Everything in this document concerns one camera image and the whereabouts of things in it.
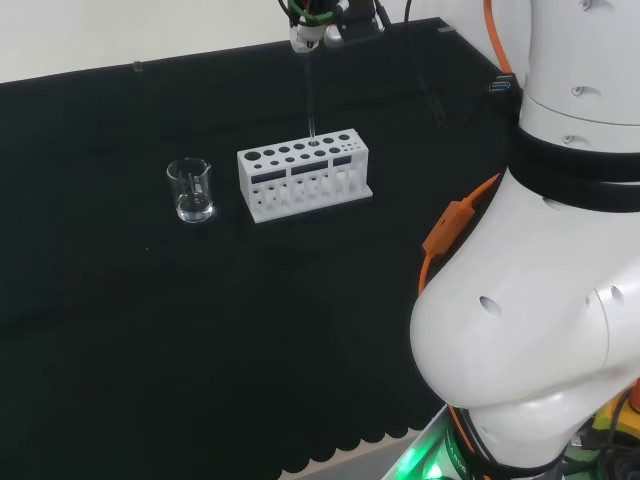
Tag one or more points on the yellow stop button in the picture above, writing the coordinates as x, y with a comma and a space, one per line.
607, 415

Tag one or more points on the black bench cloth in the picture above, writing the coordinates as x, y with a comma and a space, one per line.
250, 310

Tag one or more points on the clear glass beaker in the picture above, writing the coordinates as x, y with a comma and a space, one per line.
192, 212

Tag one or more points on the white test tube rack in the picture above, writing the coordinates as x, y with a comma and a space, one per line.
246, 172

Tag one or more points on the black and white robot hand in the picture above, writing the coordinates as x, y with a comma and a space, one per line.
305, 37

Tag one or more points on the clear glass rod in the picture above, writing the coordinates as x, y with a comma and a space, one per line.
311, 100

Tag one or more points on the clear plastic cloth clip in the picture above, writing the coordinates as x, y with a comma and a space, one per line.
138, 66
447, 30

